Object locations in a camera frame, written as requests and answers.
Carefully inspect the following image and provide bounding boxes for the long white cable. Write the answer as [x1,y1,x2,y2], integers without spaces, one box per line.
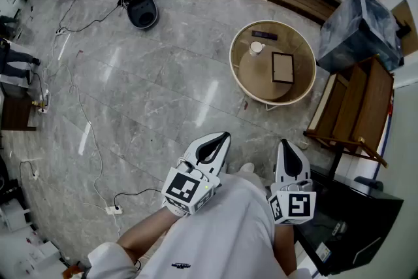
[42,61,122,239]

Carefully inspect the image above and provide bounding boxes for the dark oval plastic tub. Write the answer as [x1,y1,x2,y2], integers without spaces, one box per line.
[125,0,159,30]

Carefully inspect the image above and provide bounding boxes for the black remote control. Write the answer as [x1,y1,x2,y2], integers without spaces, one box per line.
[251,30,278,41]

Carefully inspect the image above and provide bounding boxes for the white storage box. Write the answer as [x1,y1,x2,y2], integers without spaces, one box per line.
[0,197,33,233]

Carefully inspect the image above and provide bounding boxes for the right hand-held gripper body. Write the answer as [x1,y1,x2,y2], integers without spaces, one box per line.
[268,179,317,225]

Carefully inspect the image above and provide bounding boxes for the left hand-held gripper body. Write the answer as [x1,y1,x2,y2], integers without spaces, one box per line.
[161,156,226,217]

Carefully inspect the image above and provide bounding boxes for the white mug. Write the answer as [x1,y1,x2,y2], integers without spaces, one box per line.
[249,41,266,57]

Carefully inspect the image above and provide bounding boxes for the person's left forearm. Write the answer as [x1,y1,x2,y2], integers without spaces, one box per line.
[116,205,184,264]

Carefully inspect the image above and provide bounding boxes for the dark grey cylinder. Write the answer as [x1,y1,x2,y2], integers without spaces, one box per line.
[354,175,385,192]

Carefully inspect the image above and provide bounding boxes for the round beige side table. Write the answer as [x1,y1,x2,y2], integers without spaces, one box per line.
[229,20,317,112]

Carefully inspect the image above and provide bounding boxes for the brown wooden cabinet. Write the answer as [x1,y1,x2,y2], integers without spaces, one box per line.
[0,96,37,132]

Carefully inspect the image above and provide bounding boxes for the black clamp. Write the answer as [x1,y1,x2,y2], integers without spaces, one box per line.
[394,14,413,41]

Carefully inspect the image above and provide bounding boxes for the black glass cabinet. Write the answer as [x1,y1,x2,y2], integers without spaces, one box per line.
[293,165,405,277]

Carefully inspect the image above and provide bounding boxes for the black framed picture frame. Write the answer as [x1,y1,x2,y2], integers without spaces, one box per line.
[271,51,295,85]

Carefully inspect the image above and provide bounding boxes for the large brown cardboard sheet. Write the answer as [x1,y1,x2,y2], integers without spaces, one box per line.
[390,0,418,57]

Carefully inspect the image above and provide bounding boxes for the person's right forearm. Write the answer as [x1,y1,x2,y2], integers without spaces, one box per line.
[272,223,298,276]

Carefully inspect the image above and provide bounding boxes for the wooden folding chair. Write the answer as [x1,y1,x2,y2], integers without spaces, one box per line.
[303,55,396,168]

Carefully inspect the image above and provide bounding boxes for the person's white shirt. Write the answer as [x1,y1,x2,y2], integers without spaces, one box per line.
[87,172,316,279]

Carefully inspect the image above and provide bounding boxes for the thin black cable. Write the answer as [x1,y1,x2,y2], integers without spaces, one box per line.
[18,159,37,179]

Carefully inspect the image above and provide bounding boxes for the black power cable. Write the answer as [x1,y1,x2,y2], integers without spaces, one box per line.
[113,188,163,208]
[58,0,128,33]

